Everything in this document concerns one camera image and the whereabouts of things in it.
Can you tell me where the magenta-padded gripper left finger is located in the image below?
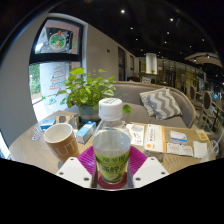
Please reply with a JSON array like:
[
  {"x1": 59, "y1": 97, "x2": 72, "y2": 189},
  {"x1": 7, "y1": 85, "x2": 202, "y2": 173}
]
[{"x1": 55, "y1": 145, "x2": 98, "y2": 190}]

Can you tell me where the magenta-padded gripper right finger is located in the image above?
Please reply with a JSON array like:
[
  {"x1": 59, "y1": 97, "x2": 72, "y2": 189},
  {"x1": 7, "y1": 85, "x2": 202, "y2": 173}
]
[{"x1": 126, "y1": 145, "x2": 170, "y2": 190}]

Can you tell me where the clear bottle with green label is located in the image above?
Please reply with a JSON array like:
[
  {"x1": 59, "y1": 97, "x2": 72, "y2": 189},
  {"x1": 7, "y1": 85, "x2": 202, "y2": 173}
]
[{"x1": 92, "y1": 97, "x2": 132, "y2": 185}]

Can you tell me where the brown paper cup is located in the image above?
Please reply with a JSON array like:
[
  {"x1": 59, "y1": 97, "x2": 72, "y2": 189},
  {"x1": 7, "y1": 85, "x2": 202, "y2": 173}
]
[{"x1": 43, "y1": 122, "x2": 81, "y2": 164}]

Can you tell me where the white and orange box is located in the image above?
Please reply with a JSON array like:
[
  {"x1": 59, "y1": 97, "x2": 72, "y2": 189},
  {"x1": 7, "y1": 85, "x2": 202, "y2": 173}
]
[{"x1": 143, "y1": 123, "x2": 167, "y2": 163}]

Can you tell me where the white paper slip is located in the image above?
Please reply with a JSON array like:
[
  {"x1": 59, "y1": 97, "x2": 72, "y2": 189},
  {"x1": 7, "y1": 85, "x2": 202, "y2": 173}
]
[{"x1": 166, "y1": 142, "x2": 194, "y2": 157}]

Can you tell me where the blue and white carton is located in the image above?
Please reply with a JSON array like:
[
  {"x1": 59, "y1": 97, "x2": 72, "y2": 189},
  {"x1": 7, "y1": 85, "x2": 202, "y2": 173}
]
[{"x1": 75, "y1": 120, "x2": 97, "y2": 145}]

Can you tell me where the blue and white small packet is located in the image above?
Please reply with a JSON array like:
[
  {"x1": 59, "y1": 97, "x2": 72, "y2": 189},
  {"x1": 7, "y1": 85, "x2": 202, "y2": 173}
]
[{"x1": 169, "y1": 129, "x2": 188, "y2": 145}]

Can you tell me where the yellow card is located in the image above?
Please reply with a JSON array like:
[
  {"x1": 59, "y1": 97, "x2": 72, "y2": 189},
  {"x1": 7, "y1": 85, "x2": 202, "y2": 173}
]
[{"x1": 195, "y1": 129, "x2": 210, "y2": 141}]

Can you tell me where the grey chevron cushion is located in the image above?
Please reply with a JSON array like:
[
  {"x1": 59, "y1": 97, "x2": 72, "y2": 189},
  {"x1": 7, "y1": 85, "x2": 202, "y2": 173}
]
[{"x1": 139, "y1": 87, "x2": 183, "y2": 121}]

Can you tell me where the grey curved sofa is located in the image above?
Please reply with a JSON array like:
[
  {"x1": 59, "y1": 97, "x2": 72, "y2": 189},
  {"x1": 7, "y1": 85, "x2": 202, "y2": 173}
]
[{"x1": 64, "y1": 80, "x2": 198, "y2": 129}]

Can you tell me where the green potted plant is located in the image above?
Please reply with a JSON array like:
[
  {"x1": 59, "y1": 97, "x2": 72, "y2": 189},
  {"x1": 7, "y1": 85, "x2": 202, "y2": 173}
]
[{"x1": 56, "y1": 67, "x2": 133, "y2": 122}]

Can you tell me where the group of dining chairs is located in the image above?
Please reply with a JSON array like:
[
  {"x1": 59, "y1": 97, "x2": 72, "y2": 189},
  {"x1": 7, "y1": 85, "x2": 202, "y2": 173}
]
[{"x1": 184, "y1": 83, "x2": 224, "y2": 134}]

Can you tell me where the window with holiday stickers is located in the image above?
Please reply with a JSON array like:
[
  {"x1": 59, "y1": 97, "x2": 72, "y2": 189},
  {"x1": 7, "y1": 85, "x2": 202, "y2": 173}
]
[{"x1": 28, "y1": 16, "x2": 84, "y2": 114}]

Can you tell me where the group of ceiling lights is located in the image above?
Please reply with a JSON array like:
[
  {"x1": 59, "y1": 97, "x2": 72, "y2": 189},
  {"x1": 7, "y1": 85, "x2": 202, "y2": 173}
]
[{"x1": 118, "y1": 8, "x2": 214, "y2": 61}]

